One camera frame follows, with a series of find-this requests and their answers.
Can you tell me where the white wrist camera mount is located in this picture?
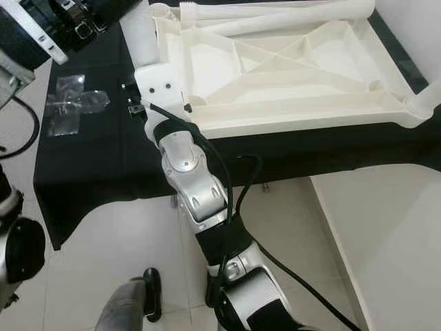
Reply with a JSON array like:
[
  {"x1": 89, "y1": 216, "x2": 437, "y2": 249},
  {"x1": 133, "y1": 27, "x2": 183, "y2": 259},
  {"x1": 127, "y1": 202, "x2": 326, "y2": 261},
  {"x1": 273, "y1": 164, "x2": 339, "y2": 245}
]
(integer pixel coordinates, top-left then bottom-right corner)
[
  {"x1": 10, "y1": 0, "x2": 70, "y2": 66},
  {"x1": 134, "y1": 66, "x2": 190, "y2": 132}
]

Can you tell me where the clear tape patch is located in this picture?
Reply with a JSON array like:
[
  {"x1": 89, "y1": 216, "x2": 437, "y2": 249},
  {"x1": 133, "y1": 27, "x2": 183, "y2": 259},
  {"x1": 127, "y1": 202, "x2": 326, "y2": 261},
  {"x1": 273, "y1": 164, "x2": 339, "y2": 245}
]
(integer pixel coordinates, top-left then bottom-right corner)
[{"x1": 45, "y1": 74, "x2": 111, "y2": 137}]

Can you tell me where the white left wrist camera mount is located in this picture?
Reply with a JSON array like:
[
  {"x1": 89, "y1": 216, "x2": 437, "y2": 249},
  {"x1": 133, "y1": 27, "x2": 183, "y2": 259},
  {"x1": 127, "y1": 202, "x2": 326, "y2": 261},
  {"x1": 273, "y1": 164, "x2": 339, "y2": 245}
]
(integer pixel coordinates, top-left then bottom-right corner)
[{"x1": 10, "y1": 0, "x2": 70, "y2": 66}]

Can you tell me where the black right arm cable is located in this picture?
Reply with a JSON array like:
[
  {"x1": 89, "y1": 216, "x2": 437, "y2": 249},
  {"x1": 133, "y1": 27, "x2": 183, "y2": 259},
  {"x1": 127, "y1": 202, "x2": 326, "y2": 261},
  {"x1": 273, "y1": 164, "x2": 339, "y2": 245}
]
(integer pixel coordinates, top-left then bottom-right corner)
[{"x1": 150, "y1": 102, "x2": 366, "y2": 331}]

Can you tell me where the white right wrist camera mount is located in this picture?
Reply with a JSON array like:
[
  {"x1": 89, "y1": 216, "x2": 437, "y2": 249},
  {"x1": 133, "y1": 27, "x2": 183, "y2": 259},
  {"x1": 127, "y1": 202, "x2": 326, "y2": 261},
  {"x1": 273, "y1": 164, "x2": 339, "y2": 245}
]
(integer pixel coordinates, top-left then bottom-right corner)
[{"x1": 134, "y1": 66, "x2": 190, "y2": 132}]

